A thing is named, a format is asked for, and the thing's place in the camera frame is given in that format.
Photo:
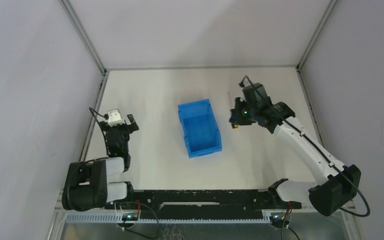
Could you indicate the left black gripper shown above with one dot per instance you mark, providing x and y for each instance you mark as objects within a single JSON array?
[{"x": 119, "y": 128}]

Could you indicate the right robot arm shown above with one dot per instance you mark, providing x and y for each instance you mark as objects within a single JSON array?
[{"x": 335, "y": 184}]

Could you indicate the left small circuit board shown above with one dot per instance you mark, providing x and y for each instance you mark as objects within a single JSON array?
[{"x": 130, "y": 217}]

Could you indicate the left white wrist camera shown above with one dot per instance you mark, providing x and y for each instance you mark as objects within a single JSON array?
[{"x": 114, "y": 118}]

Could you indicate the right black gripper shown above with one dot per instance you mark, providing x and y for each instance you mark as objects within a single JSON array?
[{"x": 237, "y": 117}]

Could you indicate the white slotted cable duct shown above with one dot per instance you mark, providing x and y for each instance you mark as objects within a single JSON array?
[{"x": 111, "y": 217}]

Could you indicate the black yellow screwdriver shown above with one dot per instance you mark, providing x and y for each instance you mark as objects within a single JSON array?
[{"x": 232, "y": 115}]

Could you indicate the blue plastic storage bin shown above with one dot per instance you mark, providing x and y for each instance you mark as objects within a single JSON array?
[{"x": 201, "y": 133}]

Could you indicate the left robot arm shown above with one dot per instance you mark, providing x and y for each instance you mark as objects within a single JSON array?
[{"x": 86, "y": 186}]

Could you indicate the small circuit board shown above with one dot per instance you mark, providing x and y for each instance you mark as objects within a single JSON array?
[
  {"x": 279, "y": 222},
  {"x": 130, "y": 217}
]

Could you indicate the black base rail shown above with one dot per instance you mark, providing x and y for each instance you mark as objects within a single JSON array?
[{"x": 202, "y": 203}]

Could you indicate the right small circuit board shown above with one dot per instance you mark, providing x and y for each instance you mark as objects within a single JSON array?
[{"x": 279, "y": 222}]

